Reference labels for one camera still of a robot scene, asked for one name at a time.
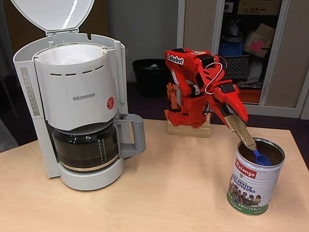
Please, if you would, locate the white drip coffee maker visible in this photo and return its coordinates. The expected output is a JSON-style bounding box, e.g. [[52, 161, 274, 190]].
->
[[9, 0, 128, 191]]

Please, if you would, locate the large blue plastic crate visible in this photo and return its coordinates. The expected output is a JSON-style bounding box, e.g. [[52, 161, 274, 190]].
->
[[218, 42, 244, 58]]

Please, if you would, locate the dark brown ground coffee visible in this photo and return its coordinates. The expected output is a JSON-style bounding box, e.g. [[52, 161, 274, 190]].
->
[[239, 141, 282, 165]]

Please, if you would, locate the wooden base block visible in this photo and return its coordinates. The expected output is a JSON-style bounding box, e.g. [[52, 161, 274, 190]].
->
[[168, 113, 211, 139]]

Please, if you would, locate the white paper sheet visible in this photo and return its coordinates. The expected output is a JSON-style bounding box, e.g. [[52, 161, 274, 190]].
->
[[248, 58, 264, 83]]

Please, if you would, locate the white paper coffee filter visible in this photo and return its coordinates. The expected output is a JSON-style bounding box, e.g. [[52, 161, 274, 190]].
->
[[38, 44, 108, 66]]

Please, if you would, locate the white servo cable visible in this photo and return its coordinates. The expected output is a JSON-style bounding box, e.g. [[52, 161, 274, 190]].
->
[[204, 62, 224, 95]]

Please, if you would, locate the orange plastic crate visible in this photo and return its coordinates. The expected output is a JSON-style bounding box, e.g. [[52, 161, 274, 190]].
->
[[238, 87, 263, 102]]

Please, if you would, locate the plain brown cardboard box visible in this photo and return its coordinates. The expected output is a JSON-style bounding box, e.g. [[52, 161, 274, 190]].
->
[[238, 0, 282, 15]]

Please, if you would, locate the grey perforated basket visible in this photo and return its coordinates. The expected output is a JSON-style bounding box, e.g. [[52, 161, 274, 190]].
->
[[221, 55, 251, 80]]

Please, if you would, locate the beige roller shutter cabinet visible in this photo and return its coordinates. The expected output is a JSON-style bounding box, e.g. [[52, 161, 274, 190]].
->
[[176, 0, 309, 119]]

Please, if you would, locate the glass carafe with grey handle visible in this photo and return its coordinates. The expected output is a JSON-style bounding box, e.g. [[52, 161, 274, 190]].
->
[[51, 113, 147, 170]]

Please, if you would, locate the cardboard box with pink mark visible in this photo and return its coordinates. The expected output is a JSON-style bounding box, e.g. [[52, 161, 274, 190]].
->
[[243, 23, 276, 58]]

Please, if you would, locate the orange printed clamp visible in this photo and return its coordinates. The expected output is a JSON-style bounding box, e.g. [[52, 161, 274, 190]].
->
[[166, 82, 181, 112]]

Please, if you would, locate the black waste bin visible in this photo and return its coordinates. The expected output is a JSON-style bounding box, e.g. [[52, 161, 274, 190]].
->
[[132, 58, 171, 99]]

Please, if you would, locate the blue scoop with cardboard handle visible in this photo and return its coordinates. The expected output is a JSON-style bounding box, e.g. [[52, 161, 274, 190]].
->
[[224, 114, 272, 166]]

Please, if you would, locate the white Malongo coffee tin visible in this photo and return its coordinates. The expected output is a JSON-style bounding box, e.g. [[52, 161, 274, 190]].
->
[[226, 137, 285, 216]]

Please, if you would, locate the dark grey bag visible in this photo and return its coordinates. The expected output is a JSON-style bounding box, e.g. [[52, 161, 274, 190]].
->
[[222, 19, 243, 43]]

